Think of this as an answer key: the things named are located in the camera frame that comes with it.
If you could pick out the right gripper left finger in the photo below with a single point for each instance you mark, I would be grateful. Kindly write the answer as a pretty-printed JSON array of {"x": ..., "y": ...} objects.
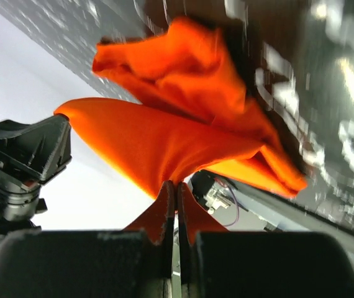
[{"x": 135, "y": 262}]

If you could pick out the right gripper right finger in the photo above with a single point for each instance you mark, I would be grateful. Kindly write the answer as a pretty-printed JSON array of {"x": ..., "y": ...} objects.
[{"x": 215, "y": 262}]

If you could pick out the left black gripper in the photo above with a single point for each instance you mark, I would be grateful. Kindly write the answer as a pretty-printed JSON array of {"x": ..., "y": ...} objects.
[{"x": 29, "y": 153}]

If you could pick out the orange t shirt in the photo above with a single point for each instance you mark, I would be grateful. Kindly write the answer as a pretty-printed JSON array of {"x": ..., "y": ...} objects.
[{"x": 192, "y": 112}]

